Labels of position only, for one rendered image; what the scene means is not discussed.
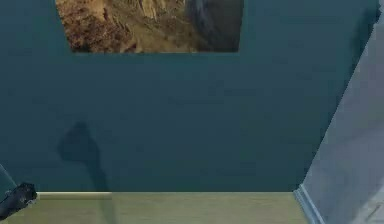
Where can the brown rocky landscape wall picture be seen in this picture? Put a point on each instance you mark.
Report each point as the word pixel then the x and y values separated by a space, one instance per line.
pixel 133 23

